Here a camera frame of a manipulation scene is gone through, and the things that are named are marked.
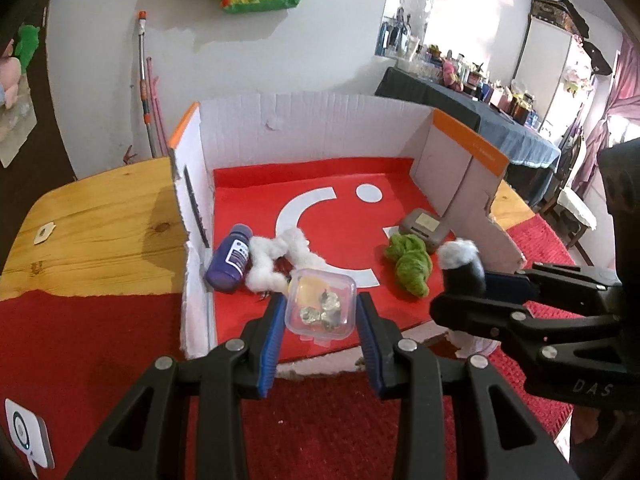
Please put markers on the chair with white cushion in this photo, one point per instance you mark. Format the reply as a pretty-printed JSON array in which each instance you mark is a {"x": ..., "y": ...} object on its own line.
[{"x": 575, "y": 205}]

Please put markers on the black roll with white cotton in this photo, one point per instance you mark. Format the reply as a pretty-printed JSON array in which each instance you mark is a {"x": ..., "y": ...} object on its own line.
[{"x": 465, "y": 277}]

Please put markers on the wall mirror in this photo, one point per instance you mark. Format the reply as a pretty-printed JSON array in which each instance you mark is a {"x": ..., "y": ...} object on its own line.
[{"x": 407, "y": 5}]

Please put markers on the pink curtain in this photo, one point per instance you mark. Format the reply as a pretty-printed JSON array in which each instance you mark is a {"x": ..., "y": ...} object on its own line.
[{"x": 620, "y": 110}]

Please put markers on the white cardboard box enclosure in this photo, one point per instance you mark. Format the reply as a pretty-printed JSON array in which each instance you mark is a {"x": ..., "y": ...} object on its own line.
[{"x": 340, "y": 220}]

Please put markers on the pale pink plush toy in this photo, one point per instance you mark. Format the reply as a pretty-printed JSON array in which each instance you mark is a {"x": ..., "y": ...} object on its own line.
[{"x": 10, "y": 82}]

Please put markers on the table with dark cloth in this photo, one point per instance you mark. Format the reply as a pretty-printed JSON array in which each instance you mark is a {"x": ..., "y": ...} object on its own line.
[{"x": 450, "y": 110}]

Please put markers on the small clear plastic container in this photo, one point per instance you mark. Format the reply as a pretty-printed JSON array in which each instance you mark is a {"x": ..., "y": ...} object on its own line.
[{"x": 320, "y": 305}]

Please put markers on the purple bottle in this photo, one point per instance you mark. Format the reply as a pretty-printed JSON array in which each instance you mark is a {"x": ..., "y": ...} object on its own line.
[{"x": 227, "y": 265}]

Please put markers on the white refrigerator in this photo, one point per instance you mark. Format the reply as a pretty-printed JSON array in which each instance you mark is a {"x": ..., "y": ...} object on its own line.
[{"x": 547, "y": 75}]

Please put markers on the dark basket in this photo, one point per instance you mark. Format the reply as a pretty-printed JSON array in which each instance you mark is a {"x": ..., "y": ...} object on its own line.
[{"x": 550, "y": 10}]

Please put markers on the white fluffy plush toy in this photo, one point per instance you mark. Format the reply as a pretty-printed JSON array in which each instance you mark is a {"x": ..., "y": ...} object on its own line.
[{"x": 265, "y": 265}]

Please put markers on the row of bottles and jars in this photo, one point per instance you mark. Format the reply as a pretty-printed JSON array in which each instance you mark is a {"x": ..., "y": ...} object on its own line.
[{"x": 465, "y": 75}]

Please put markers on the red woven mat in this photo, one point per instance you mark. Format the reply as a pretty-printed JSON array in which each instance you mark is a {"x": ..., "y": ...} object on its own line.
[{"x": 75, "y": 340}]

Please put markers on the green plush toy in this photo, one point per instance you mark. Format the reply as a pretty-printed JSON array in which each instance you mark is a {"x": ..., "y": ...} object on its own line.
[{"x": 27, "y": 45}]

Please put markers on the metal pole with orange tip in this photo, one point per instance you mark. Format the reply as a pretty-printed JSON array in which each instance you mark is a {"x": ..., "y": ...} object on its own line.
[{"x": 144, "y": 70}]

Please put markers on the white square timer device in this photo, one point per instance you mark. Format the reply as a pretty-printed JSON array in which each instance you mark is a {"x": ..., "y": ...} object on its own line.
[{"x": 22, "y": 430}]

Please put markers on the green fuzzy chenille bundle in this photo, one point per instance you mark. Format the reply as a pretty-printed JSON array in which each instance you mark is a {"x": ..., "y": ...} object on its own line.
[
  {"x": 405, "y": 247},
  {"x": 417, "y": 277}
]

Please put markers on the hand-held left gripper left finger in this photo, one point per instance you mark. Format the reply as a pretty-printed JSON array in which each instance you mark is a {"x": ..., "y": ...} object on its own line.
[{"x": 267, "y": 342}]

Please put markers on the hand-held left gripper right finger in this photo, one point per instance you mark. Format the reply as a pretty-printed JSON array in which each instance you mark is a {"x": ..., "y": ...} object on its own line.
[{"x": 370, "y": 345}]

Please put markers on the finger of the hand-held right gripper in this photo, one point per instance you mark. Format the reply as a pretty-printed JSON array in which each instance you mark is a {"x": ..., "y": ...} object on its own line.
[
  {"x": 475, "y": 317},
  {"x": 510, "y": 287}
]

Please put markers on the pink sticks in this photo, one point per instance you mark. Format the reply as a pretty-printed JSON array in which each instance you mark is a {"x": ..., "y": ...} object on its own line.
[{"x": 159, "y": 110}]

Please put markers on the beige paper bag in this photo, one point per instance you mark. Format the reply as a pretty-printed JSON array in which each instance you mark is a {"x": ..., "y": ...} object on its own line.
[{"x": 17, "y": 130}]

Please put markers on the small white tag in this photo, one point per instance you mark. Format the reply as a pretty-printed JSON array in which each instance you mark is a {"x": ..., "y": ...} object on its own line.
[{"x": 44, "y": 234}]

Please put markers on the grey square case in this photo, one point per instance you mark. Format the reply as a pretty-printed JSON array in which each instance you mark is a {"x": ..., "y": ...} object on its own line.
[{"x": 425, "y": 225}]

